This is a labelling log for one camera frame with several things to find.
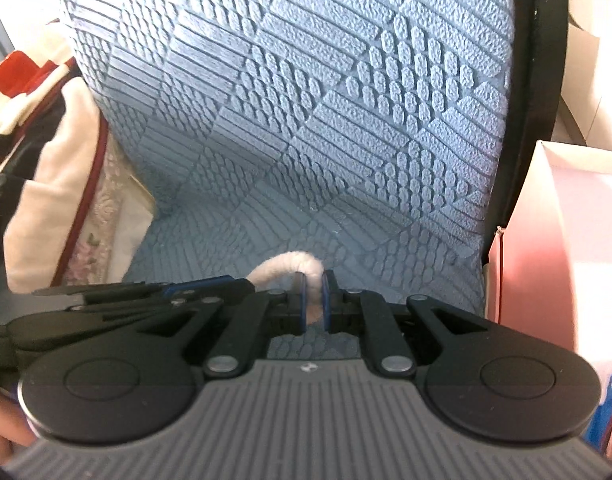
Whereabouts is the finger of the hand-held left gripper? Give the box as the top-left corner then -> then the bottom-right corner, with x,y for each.
157,274 -> 260,307
33,281 -> 167,309

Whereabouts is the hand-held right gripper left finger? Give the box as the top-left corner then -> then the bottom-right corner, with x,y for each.
135,270 -> 310,381

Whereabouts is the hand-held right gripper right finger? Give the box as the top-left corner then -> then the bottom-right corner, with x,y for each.
322,270 -> 490,381

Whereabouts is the cream hair tie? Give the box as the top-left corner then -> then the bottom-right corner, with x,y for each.
245,250 -> 327,327

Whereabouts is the pink cardboard box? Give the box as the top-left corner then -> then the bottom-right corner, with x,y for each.
484,139 -> 612,367

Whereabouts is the person's left hand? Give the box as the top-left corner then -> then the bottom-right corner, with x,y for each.
0,389 -> 38,467

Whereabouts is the blue textured chair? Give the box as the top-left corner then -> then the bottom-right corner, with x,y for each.
51,0 -> 517,362

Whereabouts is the beige cardboard box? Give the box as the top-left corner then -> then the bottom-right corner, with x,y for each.
550,9 -> 612,154

